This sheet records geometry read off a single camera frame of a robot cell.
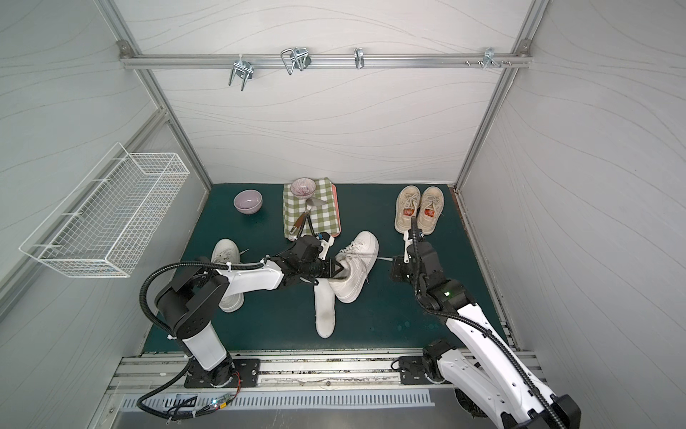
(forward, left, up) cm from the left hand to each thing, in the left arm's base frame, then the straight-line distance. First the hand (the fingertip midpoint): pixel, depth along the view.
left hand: (344, 267), depth 88 cm
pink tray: (+28, +3, -6) cm, 29 cm away
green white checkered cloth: (+25, +9, -5) cm, 27 cm away
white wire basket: (-5, +62, +26) cm, 67 cm away
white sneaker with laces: (+5, +41, +1) cm, 42 cm away
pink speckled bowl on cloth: (+41, +20, -3) cm, 45 cm away
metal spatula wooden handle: (+33, +16, -5) cm, 37 cm away
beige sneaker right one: (+29, -34, +2) cm, 45 cm away
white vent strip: (-36, +15, -7) cm, 39 cm away
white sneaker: (+1, -5, +6) cm, 8 cm away
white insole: (-12, +6, -5) cm, 14 cm away
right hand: (-2, -16, +11) cm, 20 cm away
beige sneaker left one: (+26, -24, +3) cm, 35 cm away
